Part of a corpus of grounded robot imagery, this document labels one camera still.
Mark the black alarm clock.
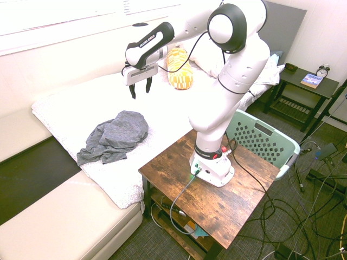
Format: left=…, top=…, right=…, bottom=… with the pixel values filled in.
left=315, top=63, right=331, bottom=79

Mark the teal paper piece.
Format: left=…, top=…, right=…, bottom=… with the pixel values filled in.
left=194, top=226, right=209, bottom=239

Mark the black nightstand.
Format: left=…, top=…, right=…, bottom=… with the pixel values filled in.
left=262, top=62, right=340, bottom=133

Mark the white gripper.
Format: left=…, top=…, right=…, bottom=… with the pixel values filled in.
left=121, top=62, right=159, bottom=100

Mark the grey power adapter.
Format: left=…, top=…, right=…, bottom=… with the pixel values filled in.
left=314, top=142, right=338, bottom=164

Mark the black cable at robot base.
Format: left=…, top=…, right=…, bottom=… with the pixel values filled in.
left=226, top=138, right=273, bottom=203

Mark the cream upholstered bench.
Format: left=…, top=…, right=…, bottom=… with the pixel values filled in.
left=0, top=108, right=145, bottom=260

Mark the yellow patterned pillow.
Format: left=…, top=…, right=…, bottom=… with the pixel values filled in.
left=165, top=47, right=195, bottom=90

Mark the white crumpled pillow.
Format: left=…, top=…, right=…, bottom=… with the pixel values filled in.
left=188, top=40, right=286, bottom=88

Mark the grey cable at robot base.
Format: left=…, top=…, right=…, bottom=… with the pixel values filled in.
left=169, top=168, right=202, bottom=235

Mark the mint green laundry basket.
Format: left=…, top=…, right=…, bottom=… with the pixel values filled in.
left=224, top=109, right=301, bottom=181

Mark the black camera stand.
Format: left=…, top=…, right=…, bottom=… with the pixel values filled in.
left=305, top=78, right=347, bottom=196

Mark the white window blind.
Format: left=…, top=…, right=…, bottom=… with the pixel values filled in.
left=0, top=0, right=182, bottom=36

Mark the blue paperback book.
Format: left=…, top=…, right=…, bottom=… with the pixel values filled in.
left=300, top=73, right=324, bottom=90

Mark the dark blue-grey cushion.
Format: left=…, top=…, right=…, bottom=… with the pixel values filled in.
left=269, top=50, right=284, bottom=64

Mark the grey heathered shirt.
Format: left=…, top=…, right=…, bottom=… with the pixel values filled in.
left=76, top=110, right=150, bottom=166

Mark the grey headboard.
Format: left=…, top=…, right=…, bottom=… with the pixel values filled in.
left=264, top=0, right=308, bottom=69

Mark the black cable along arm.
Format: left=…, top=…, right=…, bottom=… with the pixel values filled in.
left=161, top=29, right=227, bottom=74

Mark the white patterned duvet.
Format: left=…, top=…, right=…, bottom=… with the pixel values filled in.
left=31, top=58, right=286, bottom=211

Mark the rustic wooden side table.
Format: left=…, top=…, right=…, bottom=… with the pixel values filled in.
left=138, top=129, right=280, bottom=260

